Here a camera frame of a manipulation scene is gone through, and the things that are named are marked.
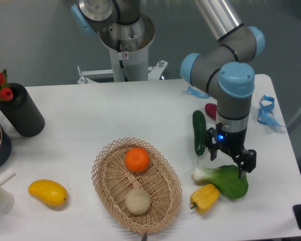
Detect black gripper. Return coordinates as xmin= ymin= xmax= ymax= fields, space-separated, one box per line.
xmin=205 ymin=123 xmax=256 ymax=179

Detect yellow bell pepper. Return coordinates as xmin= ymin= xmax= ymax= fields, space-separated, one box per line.
xmin=190 ymin=184 xmax=220 ymax=214

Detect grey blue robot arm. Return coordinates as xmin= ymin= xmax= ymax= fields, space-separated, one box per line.
xmin=71 ymin=1 xmax=265 ymax=173

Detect green bok choy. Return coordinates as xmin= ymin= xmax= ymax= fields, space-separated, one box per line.
xmin=191 ymin=165 xmax=249 ymax=200

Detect green cucumber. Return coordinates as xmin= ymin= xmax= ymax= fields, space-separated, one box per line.
xmin=192 ymin=110 xmax=207 ymax=163

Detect purple sweet potato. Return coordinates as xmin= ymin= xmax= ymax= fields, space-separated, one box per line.
xmin=205 ymin=103 xmax=217 ymax=121

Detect orange fruit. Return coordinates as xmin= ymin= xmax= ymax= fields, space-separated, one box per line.
xmin=125 ymin=147 xmax=149 ymax=172

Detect woven wicker basket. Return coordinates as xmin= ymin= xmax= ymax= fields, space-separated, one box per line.
xmin=92 ymin=138 xmax=182 ymax=233

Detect yellow mango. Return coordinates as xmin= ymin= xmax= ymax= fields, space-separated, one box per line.
xmin=28 ymin=179 xmax=68 ymax=206

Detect black cylindrical vase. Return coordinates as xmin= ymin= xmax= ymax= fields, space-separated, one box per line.
xmin=0 ymin=83 xmax=45 ymax=137

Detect white paper box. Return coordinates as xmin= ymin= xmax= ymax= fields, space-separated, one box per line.
xmin=0 ymin=167 xmax=16 ymax=186

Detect white plastic bottle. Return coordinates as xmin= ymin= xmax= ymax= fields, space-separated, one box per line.
xmin=0 ymin=187 xmax=15 ymax=213

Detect blue lanyard strap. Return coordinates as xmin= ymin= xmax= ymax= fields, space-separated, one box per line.
xmin=256 ymin=94 xmax=286 ymax=128

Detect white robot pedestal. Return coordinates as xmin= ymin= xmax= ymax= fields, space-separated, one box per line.
xmin=77 ymin=14 xmax=168 ymax=84

